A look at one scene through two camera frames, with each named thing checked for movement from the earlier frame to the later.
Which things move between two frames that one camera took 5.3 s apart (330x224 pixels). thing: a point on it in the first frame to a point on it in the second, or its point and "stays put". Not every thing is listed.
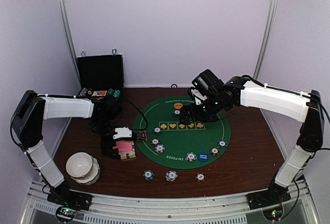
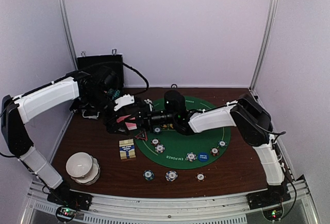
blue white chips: x=160 y=148 stays put
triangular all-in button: x=143 y=135 stays put
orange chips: x=214 y=151 stays put
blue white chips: x=191 y=156 stays put
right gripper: x=196 y=117 to x=145 y=119
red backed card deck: x=125 y=147 to x=130 y=125
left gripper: x=108 y=152 to x=112 y=127
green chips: x=157 y=130 stays put
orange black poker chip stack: x=200 y=177 stays put
